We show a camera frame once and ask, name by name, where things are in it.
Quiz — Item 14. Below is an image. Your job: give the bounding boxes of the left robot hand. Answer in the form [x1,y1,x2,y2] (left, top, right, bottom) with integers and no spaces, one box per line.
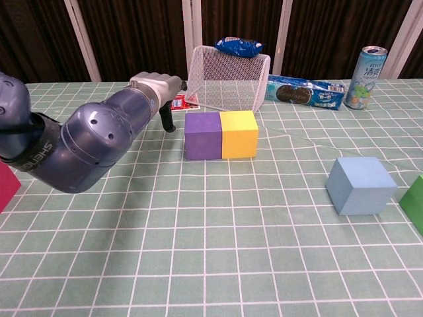
[130,71,188,133]

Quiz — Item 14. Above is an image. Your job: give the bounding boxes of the purple foam cube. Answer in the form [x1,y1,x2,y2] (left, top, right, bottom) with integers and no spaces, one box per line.
[184,111,222,161]

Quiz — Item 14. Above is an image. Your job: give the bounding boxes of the crimson foam cube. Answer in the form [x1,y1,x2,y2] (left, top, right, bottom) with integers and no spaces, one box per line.
[0,161,22,214]

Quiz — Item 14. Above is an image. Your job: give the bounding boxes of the light blue foam cube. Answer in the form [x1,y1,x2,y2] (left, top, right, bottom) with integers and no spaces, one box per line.
[325,157,399,216]

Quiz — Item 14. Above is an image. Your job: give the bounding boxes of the green foam cube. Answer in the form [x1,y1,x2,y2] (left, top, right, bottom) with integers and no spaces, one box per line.
[399,174,423,237]

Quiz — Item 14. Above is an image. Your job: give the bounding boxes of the red and white card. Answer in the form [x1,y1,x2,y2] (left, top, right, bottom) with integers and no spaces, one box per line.
[170,94,202,112]

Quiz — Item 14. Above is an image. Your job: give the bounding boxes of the small blue cookie pack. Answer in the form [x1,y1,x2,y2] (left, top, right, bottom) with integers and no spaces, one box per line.
[213,36,265,59]

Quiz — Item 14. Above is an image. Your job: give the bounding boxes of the yellow foam cube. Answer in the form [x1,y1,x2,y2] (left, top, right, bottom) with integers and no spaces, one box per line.
[219,110,259,160]

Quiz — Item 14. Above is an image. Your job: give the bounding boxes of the long blue cookie package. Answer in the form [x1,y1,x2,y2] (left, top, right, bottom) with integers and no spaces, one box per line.
[266,75,348,112]

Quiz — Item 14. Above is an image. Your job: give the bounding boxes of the green checked tablecloth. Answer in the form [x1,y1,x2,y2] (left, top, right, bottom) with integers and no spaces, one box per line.
[0,78,423,317]

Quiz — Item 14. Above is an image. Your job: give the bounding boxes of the light blue drink can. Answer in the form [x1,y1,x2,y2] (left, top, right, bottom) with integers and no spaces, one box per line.
[343,46,388,110]

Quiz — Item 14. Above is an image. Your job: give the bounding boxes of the white wire mesh basket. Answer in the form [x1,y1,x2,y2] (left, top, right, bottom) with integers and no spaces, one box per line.
[184,45,272,112]

